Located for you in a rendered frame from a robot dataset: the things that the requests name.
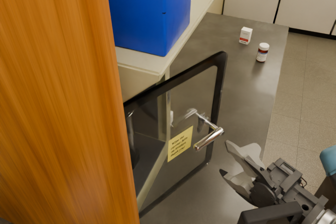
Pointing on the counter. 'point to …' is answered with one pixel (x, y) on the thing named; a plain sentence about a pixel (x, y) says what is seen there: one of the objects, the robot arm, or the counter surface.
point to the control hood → (136, 67)
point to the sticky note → (179, 143)
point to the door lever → (208, 135)
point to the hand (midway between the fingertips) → (223, 160)
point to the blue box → (149, 9)
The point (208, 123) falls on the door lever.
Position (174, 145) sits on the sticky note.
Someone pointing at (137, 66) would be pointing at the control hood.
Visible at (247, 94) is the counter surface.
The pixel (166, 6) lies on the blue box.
